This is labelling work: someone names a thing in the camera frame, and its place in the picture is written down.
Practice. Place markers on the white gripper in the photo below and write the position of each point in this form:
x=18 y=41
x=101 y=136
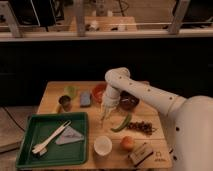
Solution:
x=110 y=100

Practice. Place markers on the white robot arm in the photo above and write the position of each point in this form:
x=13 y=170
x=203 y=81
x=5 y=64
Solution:
x=193 y=146

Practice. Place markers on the white plastic fork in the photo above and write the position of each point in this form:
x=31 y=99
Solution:
x=39 y=147

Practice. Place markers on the orange bowl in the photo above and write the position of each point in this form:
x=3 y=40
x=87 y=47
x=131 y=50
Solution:
x=97 y=92

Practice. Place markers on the green pea pod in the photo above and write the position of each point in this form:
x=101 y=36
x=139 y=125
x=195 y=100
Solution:
x=124 y=123

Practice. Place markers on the blue grey sponge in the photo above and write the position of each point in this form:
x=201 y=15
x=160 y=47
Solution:
x=85 y=99

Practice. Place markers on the dark brown bowl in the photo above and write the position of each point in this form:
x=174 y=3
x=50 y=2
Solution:
x=127 y=101

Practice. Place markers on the white cup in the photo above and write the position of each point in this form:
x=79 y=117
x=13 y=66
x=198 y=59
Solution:
x=102 y=145

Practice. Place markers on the orange fruit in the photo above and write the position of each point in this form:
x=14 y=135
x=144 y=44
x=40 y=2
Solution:
x=127 y=143

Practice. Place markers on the wooden board table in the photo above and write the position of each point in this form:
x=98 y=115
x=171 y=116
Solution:
x=118 y=158

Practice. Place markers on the grey triangular cloth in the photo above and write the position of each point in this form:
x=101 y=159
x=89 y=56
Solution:
x=69 y=135

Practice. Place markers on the dark metal cup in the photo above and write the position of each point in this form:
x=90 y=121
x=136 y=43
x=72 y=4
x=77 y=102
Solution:
x=65 y=102

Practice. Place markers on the green cup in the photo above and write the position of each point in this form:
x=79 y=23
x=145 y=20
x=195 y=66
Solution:
x=71 y=91

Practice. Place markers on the bunch of dark grapes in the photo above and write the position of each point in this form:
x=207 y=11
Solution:
x=144 y=127

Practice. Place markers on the wooden block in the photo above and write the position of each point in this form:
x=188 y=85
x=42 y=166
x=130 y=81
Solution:
x=140 y=154

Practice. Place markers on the green plastic tray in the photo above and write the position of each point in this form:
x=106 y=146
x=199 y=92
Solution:
x=39 y=128

